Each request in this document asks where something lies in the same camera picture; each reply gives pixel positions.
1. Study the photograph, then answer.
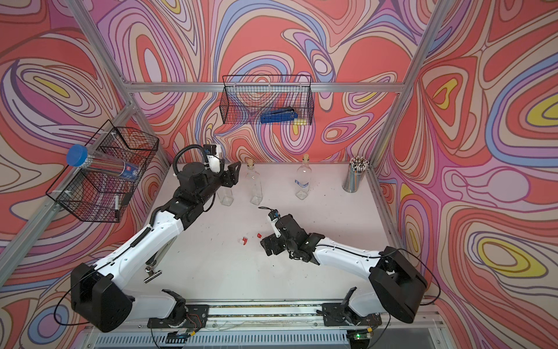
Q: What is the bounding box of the silver binder clip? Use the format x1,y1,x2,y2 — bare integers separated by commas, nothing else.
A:
144,265,162,284

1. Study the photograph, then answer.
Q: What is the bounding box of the clear bottle blue label cork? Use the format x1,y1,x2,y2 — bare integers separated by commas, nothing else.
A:
295,154,312,200

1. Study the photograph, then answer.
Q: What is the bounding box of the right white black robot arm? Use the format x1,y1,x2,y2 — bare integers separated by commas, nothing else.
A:
260,209,427,326

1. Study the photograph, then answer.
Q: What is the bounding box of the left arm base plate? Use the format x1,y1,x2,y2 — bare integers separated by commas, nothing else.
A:
148,304,209,330

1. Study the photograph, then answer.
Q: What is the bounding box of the black marker in basket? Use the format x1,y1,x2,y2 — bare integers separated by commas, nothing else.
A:
114,195,120,220

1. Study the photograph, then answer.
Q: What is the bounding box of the clear tube with blue cap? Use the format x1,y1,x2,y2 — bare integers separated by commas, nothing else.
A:
66,145,140,181

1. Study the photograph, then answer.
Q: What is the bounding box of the blue tool in basket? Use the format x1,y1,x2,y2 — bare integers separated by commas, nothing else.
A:
260,107,298,124

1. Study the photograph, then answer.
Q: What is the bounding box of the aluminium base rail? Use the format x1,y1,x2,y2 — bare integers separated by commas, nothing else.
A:
86,299,441,332

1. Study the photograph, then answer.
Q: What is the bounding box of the clear bottle red label cork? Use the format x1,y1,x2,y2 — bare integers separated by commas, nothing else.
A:
246,159,263,206

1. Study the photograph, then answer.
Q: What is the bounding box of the black wire basket left wall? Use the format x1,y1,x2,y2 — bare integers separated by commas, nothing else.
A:
46,121,159,223

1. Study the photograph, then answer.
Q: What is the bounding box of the black wire basket back wall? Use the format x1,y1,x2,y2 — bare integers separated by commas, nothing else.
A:
219,74,315,126

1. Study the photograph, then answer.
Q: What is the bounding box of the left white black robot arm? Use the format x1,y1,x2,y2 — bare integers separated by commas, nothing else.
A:
70,161,241,332

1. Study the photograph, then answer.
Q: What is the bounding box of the clear bottle with black cap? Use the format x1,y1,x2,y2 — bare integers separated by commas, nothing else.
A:
217,186,234,206

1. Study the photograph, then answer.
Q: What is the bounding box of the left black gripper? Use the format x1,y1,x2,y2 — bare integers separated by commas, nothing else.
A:
194,158,240,208

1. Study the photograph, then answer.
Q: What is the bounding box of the black wire basket wall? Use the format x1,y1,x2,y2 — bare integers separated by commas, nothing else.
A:
46,121,159,223
219,74,315,126

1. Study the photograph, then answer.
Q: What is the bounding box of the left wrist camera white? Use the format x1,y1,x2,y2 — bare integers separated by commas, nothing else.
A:
203,144,222,174

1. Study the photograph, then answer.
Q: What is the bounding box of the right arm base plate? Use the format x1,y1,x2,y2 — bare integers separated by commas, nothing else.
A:
316,302,382,329

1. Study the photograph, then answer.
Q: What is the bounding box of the metal cup with pencils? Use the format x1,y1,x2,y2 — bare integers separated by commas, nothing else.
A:
342,156,370,193

